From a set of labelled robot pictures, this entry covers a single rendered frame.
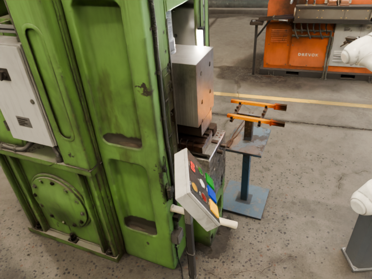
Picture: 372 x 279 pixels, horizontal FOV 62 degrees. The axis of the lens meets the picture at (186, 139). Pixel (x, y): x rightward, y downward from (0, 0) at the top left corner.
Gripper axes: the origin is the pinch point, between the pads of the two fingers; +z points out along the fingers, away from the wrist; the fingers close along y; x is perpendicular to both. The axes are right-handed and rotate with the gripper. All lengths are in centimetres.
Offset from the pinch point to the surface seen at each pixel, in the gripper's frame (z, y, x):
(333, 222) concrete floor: 69, 123, -37
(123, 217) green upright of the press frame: 38, 26, -183
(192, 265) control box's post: 3, 69, -152
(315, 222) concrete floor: 70, 116, -50
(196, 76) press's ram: -24, -30, -97
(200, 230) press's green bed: 53, 67, -140
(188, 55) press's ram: -16, -44, -94
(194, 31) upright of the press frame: 4, -60, -79
